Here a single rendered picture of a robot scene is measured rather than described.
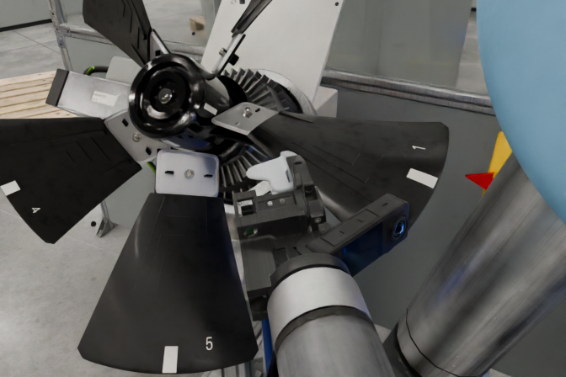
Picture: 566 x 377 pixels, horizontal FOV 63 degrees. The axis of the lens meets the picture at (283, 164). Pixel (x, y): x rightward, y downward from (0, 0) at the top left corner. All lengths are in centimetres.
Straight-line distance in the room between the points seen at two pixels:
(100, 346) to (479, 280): 48
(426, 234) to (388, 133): 93
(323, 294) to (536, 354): 146
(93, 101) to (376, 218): 65
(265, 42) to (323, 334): 70
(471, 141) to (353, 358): 107
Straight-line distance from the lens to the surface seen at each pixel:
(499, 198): 30
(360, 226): 42
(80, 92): 98
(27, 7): 636
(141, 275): 64
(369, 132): 61
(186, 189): 66
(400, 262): 161
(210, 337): 65
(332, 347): 31
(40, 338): 206
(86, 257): 233
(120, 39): 85
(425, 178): 55
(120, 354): 66
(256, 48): 93
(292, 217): 41
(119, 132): 73
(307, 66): 88
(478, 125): 130
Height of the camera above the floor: 146
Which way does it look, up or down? 32 degrees down
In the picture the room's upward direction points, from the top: straight up
